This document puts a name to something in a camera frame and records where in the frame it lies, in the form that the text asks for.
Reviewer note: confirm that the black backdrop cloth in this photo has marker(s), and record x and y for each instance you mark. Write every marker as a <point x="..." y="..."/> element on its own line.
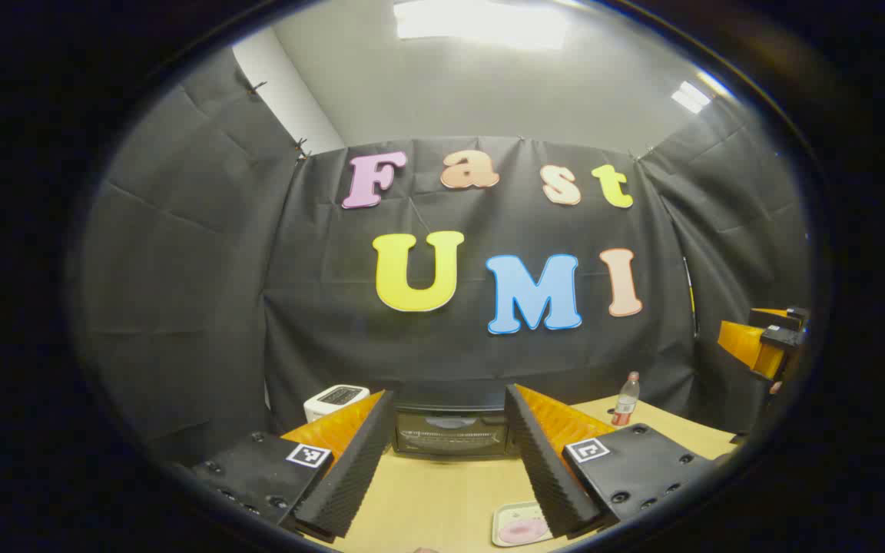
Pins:
<point x="197" y="292"/>

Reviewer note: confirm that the white toaster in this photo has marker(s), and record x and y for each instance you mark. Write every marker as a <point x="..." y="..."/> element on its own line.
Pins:
<point x="335" y="399"/>

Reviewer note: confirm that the cream rectangular tray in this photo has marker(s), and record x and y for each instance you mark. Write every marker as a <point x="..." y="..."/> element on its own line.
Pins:
<point x="505" y="516"/>

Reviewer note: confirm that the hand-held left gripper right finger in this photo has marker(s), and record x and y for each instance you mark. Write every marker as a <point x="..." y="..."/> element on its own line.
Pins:
<point x="546" y="476"/>

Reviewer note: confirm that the large ceiling light panel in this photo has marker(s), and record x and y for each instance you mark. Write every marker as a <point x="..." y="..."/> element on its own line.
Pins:
<point x="481" y="21"/>

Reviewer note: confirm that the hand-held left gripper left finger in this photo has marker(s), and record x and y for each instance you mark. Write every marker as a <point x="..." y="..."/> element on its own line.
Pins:
<point x="350" y="476"/>

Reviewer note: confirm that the small ceiling light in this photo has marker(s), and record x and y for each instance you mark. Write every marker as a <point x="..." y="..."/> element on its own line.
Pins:
<point x="690" y="97"/>

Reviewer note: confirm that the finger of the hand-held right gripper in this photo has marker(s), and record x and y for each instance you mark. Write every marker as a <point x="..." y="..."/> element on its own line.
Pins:
<point x="746" y="342"/>
<point x="780" y="317"/>

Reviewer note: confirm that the clear bottle with red label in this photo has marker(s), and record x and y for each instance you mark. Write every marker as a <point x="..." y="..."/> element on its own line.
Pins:
<point x="625" y="403"/>

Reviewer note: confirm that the black electric oven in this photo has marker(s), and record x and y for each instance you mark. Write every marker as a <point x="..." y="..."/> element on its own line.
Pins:
<point x="450" y="430"/>

